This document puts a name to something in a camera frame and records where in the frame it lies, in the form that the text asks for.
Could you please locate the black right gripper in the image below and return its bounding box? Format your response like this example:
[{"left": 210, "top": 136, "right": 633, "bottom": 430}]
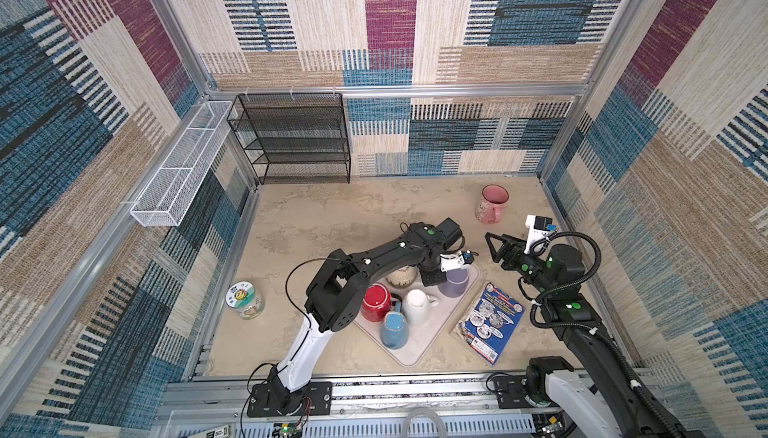
[{"left": 484, "top": 232, "right": 555, "bottom": 295}]

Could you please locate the lavender purple mug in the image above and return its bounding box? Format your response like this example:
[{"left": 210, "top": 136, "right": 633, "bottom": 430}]
[{"left": 438, "top": 268, "right": 469, "bottom": 298}]

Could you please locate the pink cartoon mug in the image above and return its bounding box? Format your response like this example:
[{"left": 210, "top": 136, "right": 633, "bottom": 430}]
[{"left": 475, "top": 184, "right": 510, "bottom": 224}]

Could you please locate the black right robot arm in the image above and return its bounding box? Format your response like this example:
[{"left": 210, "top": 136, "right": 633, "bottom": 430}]
[{"left": 485, "top": 231, "right": 703, "bottom": 437}]

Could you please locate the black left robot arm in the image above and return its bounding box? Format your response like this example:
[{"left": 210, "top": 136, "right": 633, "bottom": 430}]
[{"left": 242, "top": 218, "right": 464, "bottom": 418}]

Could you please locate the beige speckled ceramic mug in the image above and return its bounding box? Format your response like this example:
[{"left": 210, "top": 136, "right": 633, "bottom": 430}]
[{"left": 385, "top": 266, "right": 419, "bottom": 289}]

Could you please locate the white mug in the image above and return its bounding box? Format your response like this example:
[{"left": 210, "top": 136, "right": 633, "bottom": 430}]
[{"left": 402, "top": 288, "right": 440, "bottom": 326}]

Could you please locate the red mug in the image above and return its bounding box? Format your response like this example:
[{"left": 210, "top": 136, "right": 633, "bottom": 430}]
[{"left": 361, "top": 282, "right": 392, "bottom": 323}]

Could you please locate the light blue mug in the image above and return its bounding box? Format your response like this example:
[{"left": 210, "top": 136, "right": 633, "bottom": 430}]
[{"left": 379, "top": 310, "right": 409, "bottom": 349}]

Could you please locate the white plastic tray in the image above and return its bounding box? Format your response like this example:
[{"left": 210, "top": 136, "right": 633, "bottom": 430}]
[{"left": 353, "top": 264, "right": 480, "bottom": 367}]

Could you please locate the blue snack package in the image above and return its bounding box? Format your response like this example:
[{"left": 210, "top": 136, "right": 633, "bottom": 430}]
[{"left": 453, "top": 281, "right": 526, "bottom": 366}]

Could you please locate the green lidded round tin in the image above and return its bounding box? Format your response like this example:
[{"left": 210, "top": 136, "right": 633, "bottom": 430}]
[{"left": 225, "top": 281, "right": 264, "bottom": 320}]

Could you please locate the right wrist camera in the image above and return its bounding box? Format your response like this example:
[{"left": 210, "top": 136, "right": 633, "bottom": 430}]
[{"left": 524, "top": 214, "right": 557, "bottom": 256}]

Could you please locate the black wire mesh shelf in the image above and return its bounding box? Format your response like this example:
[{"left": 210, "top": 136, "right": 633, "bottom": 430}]
[{"left": 229, "top": 92, "right": 352, "bottom": 185}]

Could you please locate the white wire mesh basket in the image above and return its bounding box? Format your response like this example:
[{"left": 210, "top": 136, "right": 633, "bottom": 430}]
[{"left": 130, "top": 102, "right": 233, "bottom": 227}]

